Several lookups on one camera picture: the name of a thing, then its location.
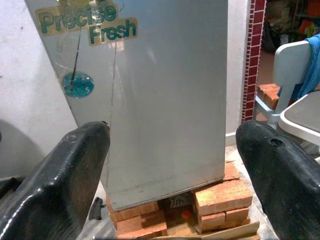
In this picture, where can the small orange object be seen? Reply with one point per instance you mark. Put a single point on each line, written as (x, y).
(186, 214)

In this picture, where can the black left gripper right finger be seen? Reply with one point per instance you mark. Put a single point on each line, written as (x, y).
(285, 185)

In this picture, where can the round teal sticker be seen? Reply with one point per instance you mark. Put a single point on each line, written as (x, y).
(80, 86)

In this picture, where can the brown cardboard sheet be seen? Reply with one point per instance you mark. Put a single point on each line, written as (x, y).
(225, 231)

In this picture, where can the cluttered storage shelves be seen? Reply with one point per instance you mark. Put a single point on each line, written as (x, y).
(292, 22)

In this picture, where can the white plastic chair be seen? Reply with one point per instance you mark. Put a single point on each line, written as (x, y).
(290, 65)

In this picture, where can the red clay brick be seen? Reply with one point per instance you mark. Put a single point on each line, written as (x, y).
(225, 220)
(135, 212)
(232, 171)
(268, 95)
(222, 197)
(142, 226)

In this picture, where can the white table with grey top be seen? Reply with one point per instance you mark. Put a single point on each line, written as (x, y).
(300, 120)

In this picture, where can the black plastic scrap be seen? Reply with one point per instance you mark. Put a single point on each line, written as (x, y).
(97, 208)

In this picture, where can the black item with white print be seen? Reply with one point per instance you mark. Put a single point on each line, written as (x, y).
(176, 201)

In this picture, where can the red tiled pillar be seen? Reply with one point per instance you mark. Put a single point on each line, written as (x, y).
(253, 62)

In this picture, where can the silver fridge door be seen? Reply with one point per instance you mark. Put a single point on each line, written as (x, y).
(162, 100)

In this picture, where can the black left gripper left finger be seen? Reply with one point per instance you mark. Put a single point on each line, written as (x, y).
(52, 180)

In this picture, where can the Precise Fresh sticker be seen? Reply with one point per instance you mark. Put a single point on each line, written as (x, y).
(107, 30)

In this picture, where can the blue cloth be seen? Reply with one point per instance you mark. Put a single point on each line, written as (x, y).
(312, 65)

